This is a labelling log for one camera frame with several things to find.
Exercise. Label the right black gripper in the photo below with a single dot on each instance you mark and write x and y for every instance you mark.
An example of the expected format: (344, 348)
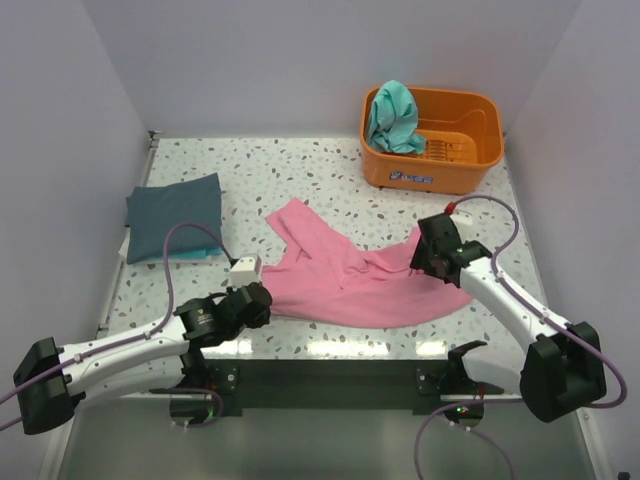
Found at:
(420, 260)

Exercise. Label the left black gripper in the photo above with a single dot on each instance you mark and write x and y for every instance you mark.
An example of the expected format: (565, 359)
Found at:
(261, 319)

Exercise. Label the pink t-shirt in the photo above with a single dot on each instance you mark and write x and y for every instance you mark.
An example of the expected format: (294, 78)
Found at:
(323, 277)

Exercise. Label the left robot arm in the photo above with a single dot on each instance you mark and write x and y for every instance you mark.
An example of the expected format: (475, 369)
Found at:
(52, 381)

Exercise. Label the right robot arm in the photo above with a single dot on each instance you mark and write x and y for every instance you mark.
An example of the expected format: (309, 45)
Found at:
(558, 368)

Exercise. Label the folded light blue t-shirt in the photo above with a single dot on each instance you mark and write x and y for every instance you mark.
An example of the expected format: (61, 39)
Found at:
(196, 255)

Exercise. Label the orange plastic basket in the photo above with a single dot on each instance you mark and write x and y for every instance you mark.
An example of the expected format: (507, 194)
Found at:
(464, 140)

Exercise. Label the folded dark blue t-shirt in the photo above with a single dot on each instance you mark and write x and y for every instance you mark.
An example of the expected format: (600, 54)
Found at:
(153, 211)

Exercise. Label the teal t-shirt in basket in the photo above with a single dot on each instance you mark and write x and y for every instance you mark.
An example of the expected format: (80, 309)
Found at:
(392, 121)

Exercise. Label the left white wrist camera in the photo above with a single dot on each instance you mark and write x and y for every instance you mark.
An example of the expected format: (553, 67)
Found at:
(245, 270)

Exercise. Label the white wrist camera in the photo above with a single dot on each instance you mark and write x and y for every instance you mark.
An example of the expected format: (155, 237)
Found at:
(245, 270)
(461, 219)

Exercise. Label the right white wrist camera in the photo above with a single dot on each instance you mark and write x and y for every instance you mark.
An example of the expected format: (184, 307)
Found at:
(461, 219)

